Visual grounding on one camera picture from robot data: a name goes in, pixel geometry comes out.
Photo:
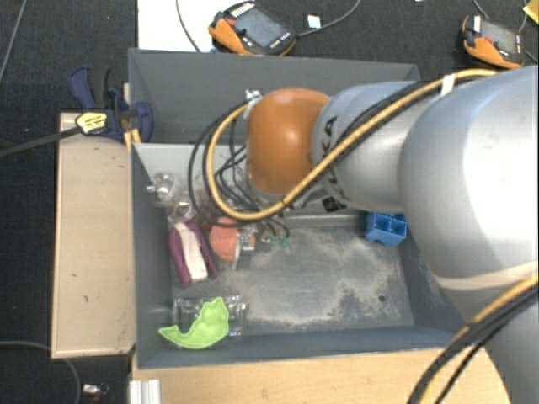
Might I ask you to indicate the clear plastic box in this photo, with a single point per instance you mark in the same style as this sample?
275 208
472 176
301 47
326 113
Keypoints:
236 312

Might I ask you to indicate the grey metal bin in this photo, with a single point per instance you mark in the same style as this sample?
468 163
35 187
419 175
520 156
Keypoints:
320 276

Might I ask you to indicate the pale wood board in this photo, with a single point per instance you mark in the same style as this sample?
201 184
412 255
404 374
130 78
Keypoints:
92 242

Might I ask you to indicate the purple and white stapler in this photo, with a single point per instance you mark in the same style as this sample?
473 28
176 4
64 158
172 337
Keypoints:
190 253

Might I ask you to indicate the green toy animal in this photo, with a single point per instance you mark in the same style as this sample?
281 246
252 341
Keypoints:
206 326

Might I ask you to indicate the blue plastic box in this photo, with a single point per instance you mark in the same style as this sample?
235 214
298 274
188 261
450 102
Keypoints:
385 227

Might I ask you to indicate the orange round sponge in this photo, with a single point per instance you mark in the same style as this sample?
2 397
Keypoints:
222 242

